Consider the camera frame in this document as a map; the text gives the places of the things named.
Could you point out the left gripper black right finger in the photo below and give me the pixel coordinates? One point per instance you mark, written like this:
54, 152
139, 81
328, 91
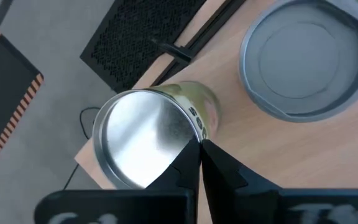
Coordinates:
228, 193

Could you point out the black mat orange striped edge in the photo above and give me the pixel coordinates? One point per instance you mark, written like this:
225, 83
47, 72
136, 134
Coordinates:
2, 93

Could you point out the black perforated metal panel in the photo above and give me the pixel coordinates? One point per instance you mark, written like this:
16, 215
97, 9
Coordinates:
126, 40

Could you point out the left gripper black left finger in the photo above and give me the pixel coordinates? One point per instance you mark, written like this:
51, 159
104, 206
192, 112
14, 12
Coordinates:
183, 168

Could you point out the green oranges can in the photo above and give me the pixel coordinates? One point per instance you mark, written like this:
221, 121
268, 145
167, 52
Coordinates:
141, 130

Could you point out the wooden shelf with black frame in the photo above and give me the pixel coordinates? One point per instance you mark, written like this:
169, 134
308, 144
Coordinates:
291, 149

